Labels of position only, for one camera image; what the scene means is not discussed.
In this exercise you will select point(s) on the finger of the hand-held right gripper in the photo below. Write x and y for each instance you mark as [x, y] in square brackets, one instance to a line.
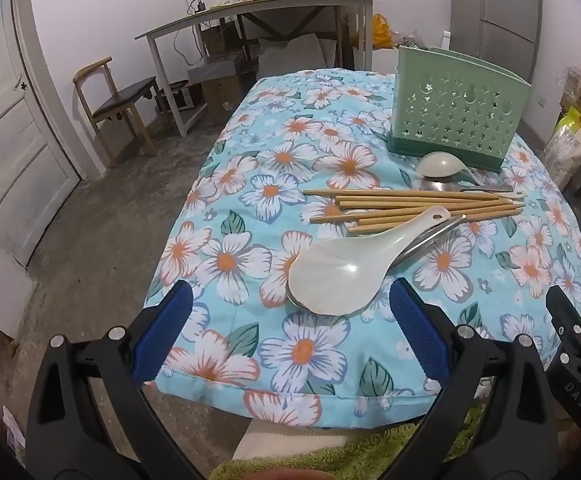
[578, 375]

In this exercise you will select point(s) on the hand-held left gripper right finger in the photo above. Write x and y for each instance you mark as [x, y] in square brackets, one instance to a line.
[420, 332]

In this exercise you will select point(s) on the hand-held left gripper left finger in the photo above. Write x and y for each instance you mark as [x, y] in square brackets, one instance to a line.
[168, 332]

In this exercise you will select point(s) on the large metal spoon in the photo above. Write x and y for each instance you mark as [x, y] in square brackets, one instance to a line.
[430, 242]

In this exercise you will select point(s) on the large white rice paddle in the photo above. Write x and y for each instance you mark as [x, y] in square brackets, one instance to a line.
[335, 275]

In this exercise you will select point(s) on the pile of bamboo chopsticks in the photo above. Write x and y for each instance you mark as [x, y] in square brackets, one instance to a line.
[410, 207]

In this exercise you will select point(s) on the small metal spoon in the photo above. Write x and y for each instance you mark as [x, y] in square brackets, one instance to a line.
[443, 185]

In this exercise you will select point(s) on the small white spoon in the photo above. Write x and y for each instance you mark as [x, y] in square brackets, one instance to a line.
[435, 164]

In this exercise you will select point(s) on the green plastic utensil holder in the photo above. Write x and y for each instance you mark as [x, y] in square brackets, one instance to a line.
[450, 110]

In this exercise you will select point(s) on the white foam pad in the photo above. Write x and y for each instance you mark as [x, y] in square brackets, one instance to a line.
[290, 442]

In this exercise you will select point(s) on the floral blue blanket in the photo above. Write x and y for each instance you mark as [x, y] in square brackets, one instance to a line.
[280, 170]

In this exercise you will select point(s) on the yellow green sack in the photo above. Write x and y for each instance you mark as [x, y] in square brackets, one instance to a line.
[570, 142]

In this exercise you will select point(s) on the wooden chair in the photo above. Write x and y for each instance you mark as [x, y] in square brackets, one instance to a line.
[120, 97]

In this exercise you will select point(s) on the cardboard box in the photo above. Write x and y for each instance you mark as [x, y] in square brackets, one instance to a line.
[220, 97]

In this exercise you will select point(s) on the white panel door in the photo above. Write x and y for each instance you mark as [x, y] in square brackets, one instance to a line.
[5, 135]

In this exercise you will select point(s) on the yellow plastic bag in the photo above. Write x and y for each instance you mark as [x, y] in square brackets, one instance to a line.
[383, 32]

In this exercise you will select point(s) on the grey cushion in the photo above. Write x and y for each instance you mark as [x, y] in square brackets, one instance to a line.
[290, 55]

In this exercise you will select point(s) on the black power adapter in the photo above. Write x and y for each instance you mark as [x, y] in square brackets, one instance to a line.
[199, 6]

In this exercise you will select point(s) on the grey wooden desk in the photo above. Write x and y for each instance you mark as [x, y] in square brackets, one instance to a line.
[250, 10]

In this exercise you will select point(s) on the grey refrigerator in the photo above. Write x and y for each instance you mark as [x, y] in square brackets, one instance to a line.
[500, 5]

